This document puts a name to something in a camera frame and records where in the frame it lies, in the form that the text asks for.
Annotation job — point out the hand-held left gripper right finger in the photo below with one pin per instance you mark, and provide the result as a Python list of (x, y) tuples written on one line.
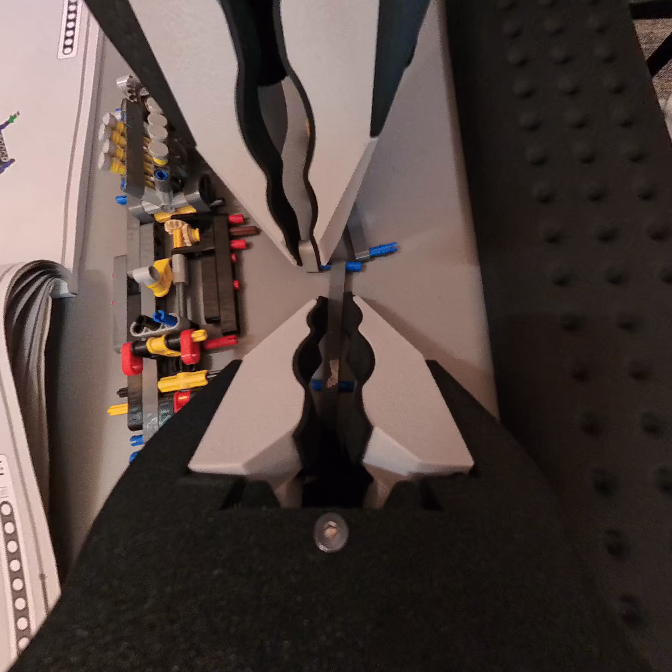
[(414, 414)]

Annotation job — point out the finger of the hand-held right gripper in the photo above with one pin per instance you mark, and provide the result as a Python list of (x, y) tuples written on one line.
[(199, 78), (341, 105)]

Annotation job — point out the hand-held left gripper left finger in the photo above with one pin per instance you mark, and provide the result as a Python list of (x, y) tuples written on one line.
[(252, 414)]

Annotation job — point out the blue lego pin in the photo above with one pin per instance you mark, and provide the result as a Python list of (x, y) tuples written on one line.
[(354, 266), (345, 386)]

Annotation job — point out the long dark grey lego beam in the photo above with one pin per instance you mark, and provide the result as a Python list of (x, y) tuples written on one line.
[(337, 283)]

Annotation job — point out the grey lego beam yellow piece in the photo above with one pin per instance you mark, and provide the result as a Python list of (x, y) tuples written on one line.
[(359, 236)]

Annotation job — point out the partly built lego chassis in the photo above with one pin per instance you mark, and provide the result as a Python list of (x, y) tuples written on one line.
[(220, 273)]

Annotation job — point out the open instruction booklet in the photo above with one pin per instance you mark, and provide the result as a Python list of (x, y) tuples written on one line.
[(42, 157)]

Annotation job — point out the black dimpled mat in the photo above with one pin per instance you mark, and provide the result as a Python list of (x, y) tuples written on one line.
[(577, 315)]

